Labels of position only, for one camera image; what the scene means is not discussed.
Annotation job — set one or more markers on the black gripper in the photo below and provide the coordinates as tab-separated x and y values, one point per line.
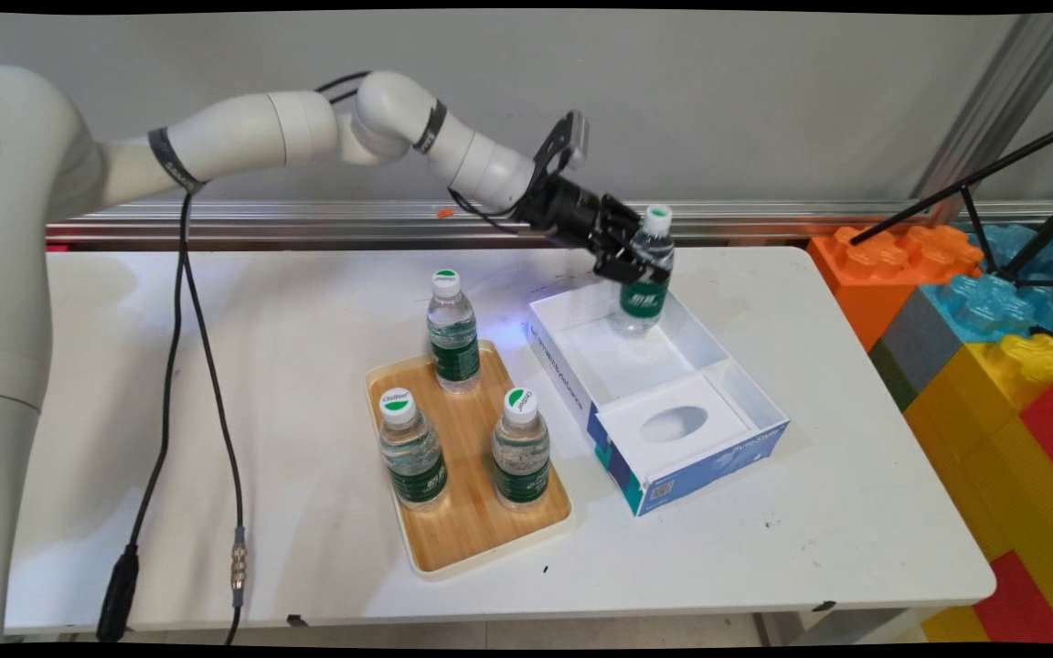
568	212

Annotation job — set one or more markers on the clear water bottle green label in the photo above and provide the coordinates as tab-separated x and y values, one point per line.
521	461
415	461
454	352
647	297

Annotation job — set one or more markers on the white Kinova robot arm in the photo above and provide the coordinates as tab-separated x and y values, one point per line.
243	132

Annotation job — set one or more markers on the white and blue cardboard box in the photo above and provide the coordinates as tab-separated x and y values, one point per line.
673	425

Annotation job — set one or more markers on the orange giant building block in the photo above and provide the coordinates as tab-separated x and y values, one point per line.
874	274

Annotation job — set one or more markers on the dark green building block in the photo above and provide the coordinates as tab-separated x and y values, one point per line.
892	379

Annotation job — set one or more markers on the grey giant building block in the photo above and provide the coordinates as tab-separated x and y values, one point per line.
920	343

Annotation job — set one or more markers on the wooden tray with white rim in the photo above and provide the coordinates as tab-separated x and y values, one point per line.
476	525

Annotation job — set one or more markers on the black tripod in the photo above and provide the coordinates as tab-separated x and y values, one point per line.
974	183

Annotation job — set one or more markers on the translucent blue building block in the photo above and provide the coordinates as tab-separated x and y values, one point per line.
993	306

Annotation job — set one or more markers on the yellow giant building block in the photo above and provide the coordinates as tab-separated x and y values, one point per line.
983	439

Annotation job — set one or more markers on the black bracket with wrist camera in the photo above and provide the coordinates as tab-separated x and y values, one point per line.
563	142

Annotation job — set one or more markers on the aluminium rail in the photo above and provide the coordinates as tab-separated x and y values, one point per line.
307	224

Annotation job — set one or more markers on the aluminium frame post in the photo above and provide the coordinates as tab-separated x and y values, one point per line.
1002	100

